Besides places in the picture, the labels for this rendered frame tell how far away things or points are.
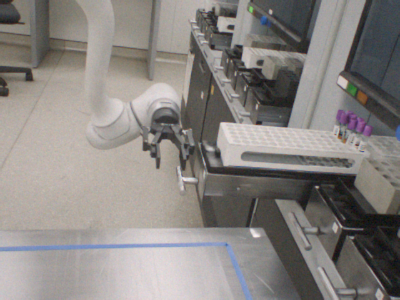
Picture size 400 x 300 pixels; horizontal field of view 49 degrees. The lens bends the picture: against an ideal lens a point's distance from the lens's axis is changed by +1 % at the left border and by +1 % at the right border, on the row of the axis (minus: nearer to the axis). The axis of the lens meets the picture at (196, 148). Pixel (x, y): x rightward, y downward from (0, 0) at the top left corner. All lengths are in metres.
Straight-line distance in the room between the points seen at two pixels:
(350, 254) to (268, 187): 0.21
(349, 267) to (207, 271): 0.27
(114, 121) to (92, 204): 0.95
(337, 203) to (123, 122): 0.66
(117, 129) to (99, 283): 0.74
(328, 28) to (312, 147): 0.34
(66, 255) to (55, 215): 1.46
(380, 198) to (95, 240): 0.49
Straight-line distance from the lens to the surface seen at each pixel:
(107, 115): 1.24
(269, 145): 0.86
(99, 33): 1.09
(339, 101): 1.02
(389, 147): 1.02
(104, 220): 2.03
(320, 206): 0.86
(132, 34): 4.39
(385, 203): 0.82
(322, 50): 1.14
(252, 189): 0.88
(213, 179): 0.85
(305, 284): 0.92
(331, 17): 1.12
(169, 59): 4.46
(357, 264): 0.75
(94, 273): 0.58
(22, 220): 2.05
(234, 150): 0.84
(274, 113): 1.27
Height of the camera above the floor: 1.22
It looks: 26 degrees down
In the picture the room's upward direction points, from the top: 9 degrees clockwise
